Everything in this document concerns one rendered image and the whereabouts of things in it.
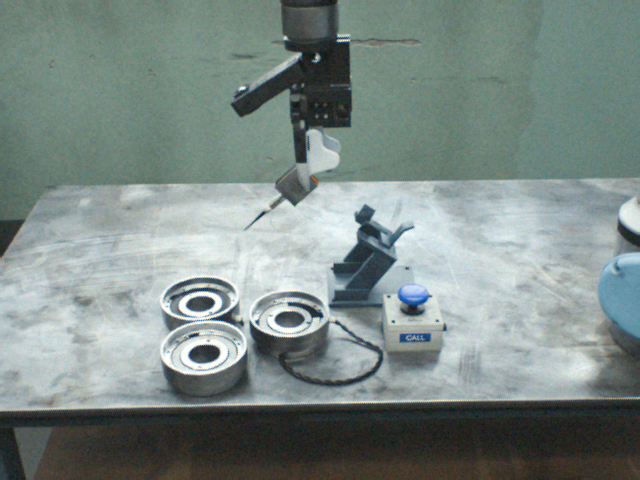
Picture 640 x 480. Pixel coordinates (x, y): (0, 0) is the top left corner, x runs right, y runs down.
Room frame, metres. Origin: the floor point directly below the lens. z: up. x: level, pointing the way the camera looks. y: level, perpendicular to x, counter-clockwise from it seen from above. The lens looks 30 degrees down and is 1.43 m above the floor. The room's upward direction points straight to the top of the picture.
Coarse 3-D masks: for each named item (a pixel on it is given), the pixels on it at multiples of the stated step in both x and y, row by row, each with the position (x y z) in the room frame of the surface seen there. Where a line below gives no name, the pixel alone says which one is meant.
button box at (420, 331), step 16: (384, 304) 0.85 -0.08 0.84; (400, 304) 0.84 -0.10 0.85; (432, 304) 0.84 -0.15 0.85; (384, 320) 0.84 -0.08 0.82; (400, 320) 0.81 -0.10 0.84; (416, 320) 0.81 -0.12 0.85; (432, 320) 0.81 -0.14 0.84; (400, 336) 0.80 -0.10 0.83; (416, 336) 0.80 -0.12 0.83; (432, 336) 0.80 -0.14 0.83; (400, 352) 0.80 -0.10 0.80; (416, 352) 0.80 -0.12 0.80; (432, 352) 0.80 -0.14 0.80
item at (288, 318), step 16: (256, 304) 0.85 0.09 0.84; (272, 304) 0.87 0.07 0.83; (320, 304) 0.86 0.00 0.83; (256, 320) 0.83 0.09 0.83; (272, 320) 0.83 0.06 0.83; (288, 320) 0.85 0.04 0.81; (304, 320) 0.84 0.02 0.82; (256, 336) 0.80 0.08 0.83; (272, 336) 0.78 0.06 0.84; (288, 336) 0.78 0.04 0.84; (304, 336) 0.78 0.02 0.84; (320, 336) 0.80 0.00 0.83; (272, 352) 0.79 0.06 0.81; (288, 352) 0.78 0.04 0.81; (304, 352) 0.79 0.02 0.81
